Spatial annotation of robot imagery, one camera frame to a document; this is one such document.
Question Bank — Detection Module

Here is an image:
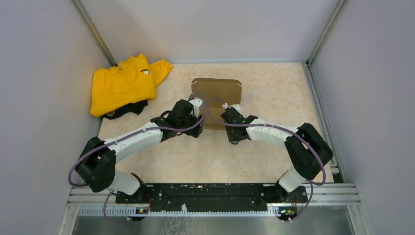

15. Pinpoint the black garment under shirt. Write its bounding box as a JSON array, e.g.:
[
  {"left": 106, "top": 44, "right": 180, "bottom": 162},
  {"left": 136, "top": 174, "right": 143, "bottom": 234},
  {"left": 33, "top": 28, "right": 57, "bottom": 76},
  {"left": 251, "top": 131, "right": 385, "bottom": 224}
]
[{"left": 102, "top": 100, "right": 148, "bottom": 120}]

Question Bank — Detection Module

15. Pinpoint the brown cardboard box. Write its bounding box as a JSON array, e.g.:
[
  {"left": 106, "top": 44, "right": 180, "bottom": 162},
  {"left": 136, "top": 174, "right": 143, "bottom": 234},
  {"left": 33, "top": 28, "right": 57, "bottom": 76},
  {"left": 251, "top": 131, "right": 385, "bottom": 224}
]
[{"left": 191, "top": 78, "right": 242, "bottom": 121}]

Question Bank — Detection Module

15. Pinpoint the purple cable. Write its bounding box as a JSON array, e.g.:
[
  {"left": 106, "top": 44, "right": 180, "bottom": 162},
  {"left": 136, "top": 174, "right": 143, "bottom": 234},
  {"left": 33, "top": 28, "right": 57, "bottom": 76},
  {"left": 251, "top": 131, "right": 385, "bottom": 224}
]
[
  {"left": 206, "top": 96, "right": 327, "bottom": 223},
  {"left": 67, "top": 92, "right": 208, "bottom": 227}
]

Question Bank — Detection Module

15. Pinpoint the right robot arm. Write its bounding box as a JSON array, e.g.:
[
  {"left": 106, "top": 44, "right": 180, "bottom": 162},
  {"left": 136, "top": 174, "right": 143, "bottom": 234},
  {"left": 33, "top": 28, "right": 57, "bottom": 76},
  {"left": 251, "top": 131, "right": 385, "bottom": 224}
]
[{"left": 221, "top": 106, "right": 334, "bottom": 202}]

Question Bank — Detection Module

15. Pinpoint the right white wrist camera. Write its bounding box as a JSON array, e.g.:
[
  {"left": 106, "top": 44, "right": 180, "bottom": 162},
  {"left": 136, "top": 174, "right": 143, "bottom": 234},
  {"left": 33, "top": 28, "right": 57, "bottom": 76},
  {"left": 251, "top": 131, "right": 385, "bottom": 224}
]
[{"left": 228, "top": 104, "right": 242, "bottom": 114}]

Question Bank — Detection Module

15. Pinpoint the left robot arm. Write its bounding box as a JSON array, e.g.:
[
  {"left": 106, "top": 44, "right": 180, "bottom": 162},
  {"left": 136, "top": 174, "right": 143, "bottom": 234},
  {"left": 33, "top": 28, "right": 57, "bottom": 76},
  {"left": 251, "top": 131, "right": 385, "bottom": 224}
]
[{"left": 71, "top": 97, "right": 205, "bottom": 203}]

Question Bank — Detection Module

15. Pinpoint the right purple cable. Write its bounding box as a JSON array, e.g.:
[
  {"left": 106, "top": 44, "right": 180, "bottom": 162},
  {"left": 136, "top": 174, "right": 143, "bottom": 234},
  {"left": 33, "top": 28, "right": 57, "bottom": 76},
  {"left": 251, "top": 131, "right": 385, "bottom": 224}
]
[{"left": 206, "top": 96, "right": 327, "bottom": 223}]

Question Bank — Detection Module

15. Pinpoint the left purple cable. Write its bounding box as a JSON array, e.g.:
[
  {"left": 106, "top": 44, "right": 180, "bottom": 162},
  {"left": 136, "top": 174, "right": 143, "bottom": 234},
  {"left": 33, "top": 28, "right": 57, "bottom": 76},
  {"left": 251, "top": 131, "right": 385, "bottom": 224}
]
[{"left": 67, "top": 92, "right": 208, "bottom": 227}]

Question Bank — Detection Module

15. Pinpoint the yellow shirt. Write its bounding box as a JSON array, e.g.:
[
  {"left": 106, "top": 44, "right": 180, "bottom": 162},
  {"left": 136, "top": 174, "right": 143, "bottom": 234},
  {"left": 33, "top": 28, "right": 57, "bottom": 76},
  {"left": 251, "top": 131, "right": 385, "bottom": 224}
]
[{"left": 90, "top": 54, "right": 173, "bottom": 117}]

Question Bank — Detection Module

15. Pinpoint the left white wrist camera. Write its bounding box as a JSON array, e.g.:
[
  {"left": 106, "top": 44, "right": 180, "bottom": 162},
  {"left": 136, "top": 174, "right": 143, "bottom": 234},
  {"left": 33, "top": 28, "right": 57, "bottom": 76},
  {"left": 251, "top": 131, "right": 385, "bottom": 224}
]
[{"left": 188, "top": 97, "right": 204, "bottom": 118}]

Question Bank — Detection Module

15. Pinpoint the aluminium frame rail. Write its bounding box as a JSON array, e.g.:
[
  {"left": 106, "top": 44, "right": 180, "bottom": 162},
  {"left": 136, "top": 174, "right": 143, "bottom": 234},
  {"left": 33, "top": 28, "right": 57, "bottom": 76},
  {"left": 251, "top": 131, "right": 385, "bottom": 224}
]
[{"left": 68, "top": 183, "right": 361, "bottom": 217}]

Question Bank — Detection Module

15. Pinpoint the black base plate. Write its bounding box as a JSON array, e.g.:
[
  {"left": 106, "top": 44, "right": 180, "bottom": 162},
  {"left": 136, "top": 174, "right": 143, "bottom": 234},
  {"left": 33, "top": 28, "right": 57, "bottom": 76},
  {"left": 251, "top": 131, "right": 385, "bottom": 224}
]
[{"left": 115, "top": 183, "right": 308, "bottom": 212}]

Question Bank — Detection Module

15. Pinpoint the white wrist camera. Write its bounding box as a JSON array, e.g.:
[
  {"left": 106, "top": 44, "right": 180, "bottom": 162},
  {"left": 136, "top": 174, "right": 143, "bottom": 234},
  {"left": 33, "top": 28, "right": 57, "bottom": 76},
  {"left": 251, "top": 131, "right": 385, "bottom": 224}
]
[
  {"left": 188, "top": 97, "right": 204, "bottom": 118},
  {"left": 228, "top": 104, "right": 242, "bottom": 114}
]

